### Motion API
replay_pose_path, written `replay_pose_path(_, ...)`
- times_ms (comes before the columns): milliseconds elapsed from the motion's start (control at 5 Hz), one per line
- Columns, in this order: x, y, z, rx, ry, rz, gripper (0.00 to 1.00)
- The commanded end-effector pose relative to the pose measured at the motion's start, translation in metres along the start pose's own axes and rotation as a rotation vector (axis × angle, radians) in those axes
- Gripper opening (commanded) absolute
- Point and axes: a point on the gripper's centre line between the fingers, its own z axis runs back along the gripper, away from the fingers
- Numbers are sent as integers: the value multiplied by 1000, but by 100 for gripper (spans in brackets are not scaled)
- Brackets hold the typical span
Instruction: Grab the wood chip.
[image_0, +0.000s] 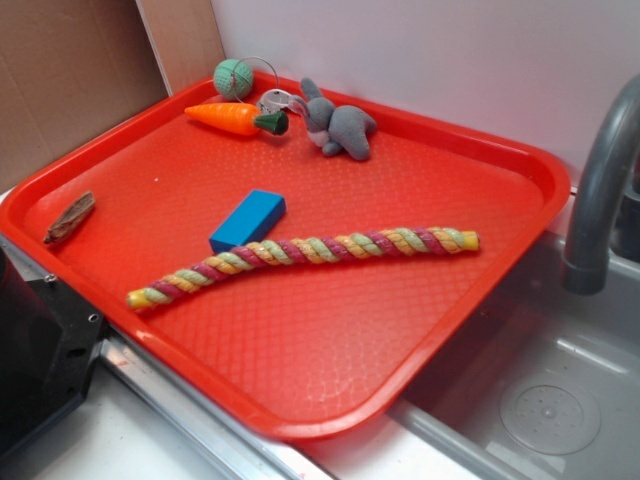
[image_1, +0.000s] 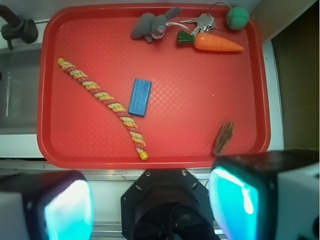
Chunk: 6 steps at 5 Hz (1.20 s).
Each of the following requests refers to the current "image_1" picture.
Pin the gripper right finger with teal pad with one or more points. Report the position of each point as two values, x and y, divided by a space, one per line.
273 195

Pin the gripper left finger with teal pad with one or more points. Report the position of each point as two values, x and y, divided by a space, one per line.
54 205

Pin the brown wood chip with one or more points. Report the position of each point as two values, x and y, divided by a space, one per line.
223 138

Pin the blue wooden block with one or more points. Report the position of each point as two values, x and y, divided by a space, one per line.
140 97

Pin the steel sink basin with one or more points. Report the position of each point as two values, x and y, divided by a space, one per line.
19 87

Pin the red plastic tray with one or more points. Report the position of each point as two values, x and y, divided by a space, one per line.
193 92

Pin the orange toy carrot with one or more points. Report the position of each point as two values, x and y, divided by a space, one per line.
209 42

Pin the dark sink faucet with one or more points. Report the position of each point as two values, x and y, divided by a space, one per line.
17 27

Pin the green ball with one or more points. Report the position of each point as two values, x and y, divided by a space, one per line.
237 18

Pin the silver key bunch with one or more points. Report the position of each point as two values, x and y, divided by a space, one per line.
204 23

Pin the grey plush bunny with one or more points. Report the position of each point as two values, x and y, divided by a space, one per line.
151 27

